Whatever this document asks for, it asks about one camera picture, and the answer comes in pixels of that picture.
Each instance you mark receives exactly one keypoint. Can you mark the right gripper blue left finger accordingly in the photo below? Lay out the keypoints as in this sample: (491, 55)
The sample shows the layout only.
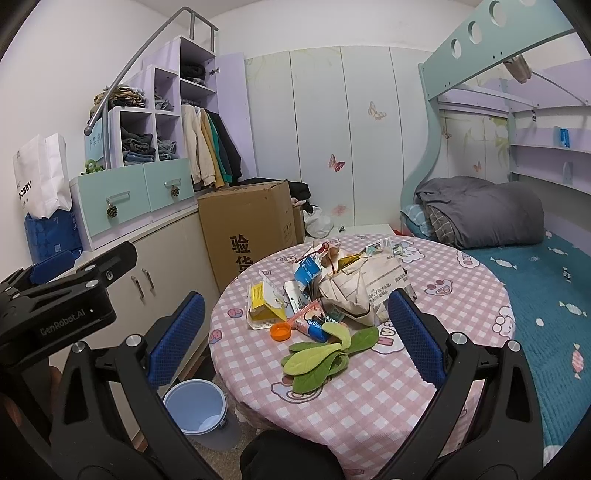
(110, 422)

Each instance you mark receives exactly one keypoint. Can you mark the teal drawer unit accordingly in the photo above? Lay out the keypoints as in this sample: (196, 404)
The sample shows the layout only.
(113, 203)

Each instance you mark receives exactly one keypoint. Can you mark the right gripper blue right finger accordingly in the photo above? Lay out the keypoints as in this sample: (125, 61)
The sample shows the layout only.
(484, 421)

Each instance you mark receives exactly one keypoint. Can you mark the green leaf-shaped peels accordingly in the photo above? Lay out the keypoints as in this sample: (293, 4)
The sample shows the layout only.
(309, 365)

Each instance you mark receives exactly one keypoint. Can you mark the teal bed mattress cover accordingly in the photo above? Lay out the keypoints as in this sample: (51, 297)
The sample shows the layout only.
(549, 290)

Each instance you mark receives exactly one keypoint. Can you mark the white plastic bag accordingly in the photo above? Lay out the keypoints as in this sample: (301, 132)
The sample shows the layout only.
(317, 224)

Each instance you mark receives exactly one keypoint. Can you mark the blue plastic package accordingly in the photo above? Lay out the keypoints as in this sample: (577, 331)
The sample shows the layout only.
(47, 237)

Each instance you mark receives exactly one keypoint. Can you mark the pink checkered tablecloth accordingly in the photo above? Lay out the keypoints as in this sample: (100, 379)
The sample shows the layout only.
(366, 412)

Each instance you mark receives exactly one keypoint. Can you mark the blue snack wrapper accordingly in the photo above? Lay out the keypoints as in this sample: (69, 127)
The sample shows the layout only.
(307, 270)

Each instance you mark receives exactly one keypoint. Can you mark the yellow cartoon snack box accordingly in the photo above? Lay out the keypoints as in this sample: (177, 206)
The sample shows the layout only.
(267, 305)

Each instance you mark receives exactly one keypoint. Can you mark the tall brown cardboard box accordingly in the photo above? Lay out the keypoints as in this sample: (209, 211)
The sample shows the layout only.
(244, 224)

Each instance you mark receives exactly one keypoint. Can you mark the purple open shelf wardrobe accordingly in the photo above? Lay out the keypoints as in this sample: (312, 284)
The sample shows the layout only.
(181, 71)

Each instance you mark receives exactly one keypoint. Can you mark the orange bottle cap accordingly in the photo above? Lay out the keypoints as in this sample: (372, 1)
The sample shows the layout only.
(280, 331)

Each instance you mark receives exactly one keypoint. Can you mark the hanging beige jacket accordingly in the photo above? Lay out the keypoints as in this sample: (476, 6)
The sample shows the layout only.
(201, 164)

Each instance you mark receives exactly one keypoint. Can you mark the white sliding wardrobe doors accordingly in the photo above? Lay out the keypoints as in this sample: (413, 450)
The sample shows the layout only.
(349, 121)

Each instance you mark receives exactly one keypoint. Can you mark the checked pillow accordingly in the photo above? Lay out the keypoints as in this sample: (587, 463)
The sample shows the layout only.
(429, 223)

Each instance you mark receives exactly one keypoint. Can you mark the light blue trash bucket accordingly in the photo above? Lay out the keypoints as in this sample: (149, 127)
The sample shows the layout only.
(197, 406)

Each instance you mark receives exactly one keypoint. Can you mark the crumpled white paper bag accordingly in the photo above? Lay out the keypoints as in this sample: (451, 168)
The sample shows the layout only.
(361, 290)

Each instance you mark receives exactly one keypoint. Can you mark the beige lower cabinet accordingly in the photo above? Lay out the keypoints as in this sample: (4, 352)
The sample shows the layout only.
(172, 261)

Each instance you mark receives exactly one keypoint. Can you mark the white paper shopping bag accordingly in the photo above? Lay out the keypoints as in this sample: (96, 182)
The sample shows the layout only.
(41, 176)

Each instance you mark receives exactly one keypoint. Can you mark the grey folded duvet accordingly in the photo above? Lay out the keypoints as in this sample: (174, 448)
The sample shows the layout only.
(472, 213)

